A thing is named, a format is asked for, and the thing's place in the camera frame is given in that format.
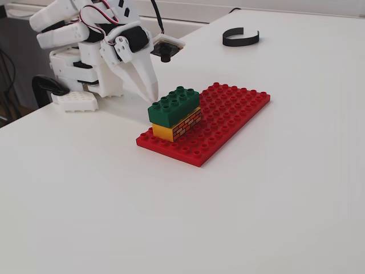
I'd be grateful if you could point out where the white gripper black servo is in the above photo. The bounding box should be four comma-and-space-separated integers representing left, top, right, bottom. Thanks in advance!
99, 20, 159, 103

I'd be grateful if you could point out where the green lego brick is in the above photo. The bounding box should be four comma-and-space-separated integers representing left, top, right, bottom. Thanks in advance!
147, 86, 200, 129

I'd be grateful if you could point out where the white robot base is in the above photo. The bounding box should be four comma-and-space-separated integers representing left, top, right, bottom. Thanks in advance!
48, 47, 99, 113

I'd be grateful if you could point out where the yellow lego brick brick-pattern side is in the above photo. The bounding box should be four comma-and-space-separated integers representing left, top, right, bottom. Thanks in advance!
152, 107, 202, 143

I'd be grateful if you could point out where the red lego baseplate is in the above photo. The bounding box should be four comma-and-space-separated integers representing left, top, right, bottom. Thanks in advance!
136, 82, 271, 168

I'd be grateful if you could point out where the black table clamp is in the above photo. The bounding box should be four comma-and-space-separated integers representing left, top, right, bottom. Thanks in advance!
31, 74, 71, 109

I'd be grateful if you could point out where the black curved band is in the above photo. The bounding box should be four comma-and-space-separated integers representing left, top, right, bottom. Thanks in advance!
222, 27, 260, 47

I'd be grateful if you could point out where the black camera cable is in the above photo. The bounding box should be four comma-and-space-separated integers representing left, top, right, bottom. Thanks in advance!
150, 0, 165, 35

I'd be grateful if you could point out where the thin black hanging cable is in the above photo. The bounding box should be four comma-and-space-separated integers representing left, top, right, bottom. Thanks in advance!
0, 48, 17, 120

